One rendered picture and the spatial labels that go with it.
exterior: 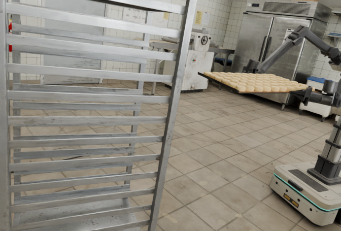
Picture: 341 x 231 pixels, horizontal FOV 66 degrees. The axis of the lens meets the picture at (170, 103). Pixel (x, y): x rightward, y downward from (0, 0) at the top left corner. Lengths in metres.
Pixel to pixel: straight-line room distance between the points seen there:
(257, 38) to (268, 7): 0.62
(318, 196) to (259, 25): 4.12
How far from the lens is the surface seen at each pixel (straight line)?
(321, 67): 6.21
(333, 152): 2.46
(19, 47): 1.38
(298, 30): 2.14
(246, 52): 5.87
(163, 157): 1.17
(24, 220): 1.71
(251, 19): 5.90
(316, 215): 2.33
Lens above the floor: 1.26
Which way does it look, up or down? 17 degrees down
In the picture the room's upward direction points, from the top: 10 degrees clockwise
